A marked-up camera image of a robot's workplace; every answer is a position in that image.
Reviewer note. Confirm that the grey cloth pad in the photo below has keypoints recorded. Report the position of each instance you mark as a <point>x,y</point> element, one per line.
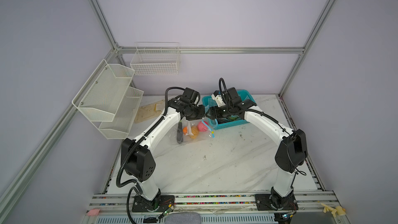
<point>183,218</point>

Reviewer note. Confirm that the yellow plastic clip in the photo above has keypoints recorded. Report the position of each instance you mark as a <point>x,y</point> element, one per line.
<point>335,211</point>

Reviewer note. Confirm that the pink toy fruit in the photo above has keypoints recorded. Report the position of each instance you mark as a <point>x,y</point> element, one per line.
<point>202,126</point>

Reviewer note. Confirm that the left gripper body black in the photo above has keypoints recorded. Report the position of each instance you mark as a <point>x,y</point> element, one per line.
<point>196,112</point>

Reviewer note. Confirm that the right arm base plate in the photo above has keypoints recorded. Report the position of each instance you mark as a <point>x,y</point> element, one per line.
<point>274,202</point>

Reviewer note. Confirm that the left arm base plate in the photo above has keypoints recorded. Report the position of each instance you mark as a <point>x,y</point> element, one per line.
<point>158,204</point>

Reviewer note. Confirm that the teal plastic basket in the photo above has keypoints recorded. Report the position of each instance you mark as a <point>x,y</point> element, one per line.
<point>216,126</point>

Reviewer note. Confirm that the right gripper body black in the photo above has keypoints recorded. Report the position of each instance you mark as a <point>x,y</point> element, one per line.
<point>220,112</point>

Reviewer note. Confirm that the white mesh upper shelf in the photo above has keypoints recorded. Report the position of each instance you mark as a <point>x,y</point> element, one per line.
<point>100,97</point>

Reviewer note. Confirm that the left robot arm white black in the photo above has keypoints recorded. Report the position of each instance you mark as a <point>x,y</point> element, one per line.
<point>137,161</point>

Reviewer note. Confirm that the clear zip top bag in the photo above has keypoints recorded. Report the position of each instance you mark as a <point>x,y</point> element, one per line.
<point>210,134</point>

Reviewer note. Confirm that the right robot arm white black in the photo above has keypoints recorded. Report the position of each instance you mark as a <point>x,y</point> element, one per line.
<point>292,147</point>

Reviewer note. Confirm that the yellow toy mango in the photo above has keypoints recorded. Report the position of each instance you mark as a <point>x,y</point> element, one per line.
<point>194,132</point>

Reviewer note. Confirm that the white wire wall basket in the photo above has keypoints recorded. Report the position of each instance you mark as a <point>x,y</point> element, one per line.
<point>156,58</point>

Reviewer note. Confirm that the white mesh lower shelf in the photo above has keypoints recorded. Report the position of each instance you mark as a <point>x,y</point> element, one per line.
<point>120,127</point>

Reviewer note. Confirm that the pink eraser block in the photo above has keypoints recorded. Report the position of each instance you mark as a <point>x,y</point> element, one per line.
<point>93,212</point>

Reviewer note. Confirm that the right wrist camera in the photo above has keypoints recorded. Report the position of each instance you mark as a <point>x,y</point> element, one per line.
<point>217,97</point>

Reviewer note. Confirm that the white mesh shelf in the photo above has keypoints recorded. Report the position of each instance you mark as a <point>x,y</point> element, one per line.
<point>120,127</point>
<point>100,97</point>

